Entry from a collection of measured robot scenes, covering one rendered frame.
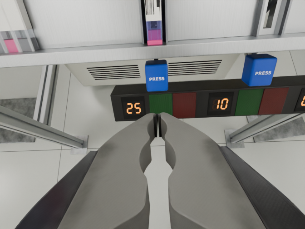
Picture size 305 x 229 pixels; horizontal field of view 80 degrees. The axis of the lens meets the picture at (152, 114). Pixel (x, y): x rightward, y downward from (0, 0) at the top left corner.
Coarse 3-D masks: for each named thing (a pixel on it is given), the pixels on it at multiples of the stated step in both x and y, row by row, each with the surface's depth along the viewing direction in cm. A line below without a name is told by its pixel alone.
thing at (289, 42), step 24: (72, 48) 19; (96, 48) 18; (120, 48) 17; (144, 48) 17; (168, 48) 17; (192, 48) 17; (216, 48) 17; (240, 48) 17; (264, 48) 17; (288, 48) 17
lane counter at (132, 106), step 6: (138, 96) 23; (126, 102) 23; (132, 102) 23; (138, 102) 23; (144, 102) 23; (126, 108) 24; (132, 108) 24; (138, 108) 24; (144, 108) 24; (126, 114) 24; (132, 114) 24; (138, 114) 24; (144, 114) 24
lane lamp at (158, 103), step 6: (150, 96) 23; (156, 96) 23; (162, 96) 23; (168, 96) 23; (150, 102) 23; (156, 102) 23; (162, 102) 23; (168, 102) 23; (150, 108) 24; (156, 108) 24; (162, 108) 24; (168, 108) 24
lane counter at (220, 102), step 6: (210, 96) 23; (216, 96) 23; (222, 96) 23; (228, 96) 23; (210, 102) 23; (216, 102) 23; (222, 102) 23; (228, 102) 23; (210, 108) 24; (216, 108) 24; (222, 108) 23; (228, 108) 23; (210, 114) 24; (216, 114) 24; (222, 114) 24
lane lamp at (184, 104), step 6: (174, 96) 23; (180, 96) 23; (186, 96) 23; (192, 96) 23; (174, 102) 23; (180, 102) 23; (186, 102) 23; (192, 102) 23; (174, 108) 24; (180, 108) 24; (186, 108) 24; (192, 108) 24; (174, 114) 24; (180, 114) 24; (186, 114) 24; (192, 114) 24
